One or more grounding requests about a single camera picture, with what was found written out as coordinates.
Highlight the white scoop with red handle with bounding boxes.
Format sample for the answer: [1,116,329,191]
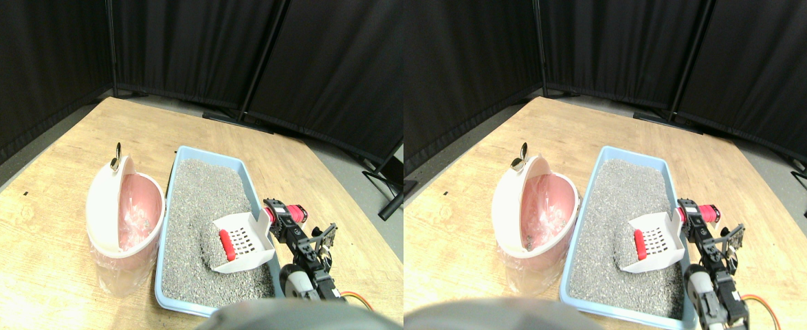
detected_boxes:
[210,204,308,274]
[627,204,722,274]

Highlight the blue litter tray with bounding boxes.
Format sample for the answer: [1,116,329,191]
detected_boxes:
[559,146,698,324]
[154,146,287,318]

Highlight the black curtain stand pole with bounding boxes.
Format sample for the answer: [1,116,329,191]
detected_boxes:
[375,137,404,169]
[532,0,551,98]
[237,0,291,123]
[103,0,120,98]
[667,0,716,123]

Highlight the white bin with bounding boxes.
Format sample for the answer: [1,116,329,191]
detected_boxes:
[86,142,166,296]
[491,142,581,296]

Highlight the black bracket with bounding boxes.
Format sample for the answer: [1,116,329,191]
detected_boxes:
[309,222,340,262]
[720,222,747,261]

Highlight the orange wire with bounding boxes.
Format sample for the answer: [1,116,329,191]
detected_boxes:
[747,294,782,330]
[340,291,375,311]

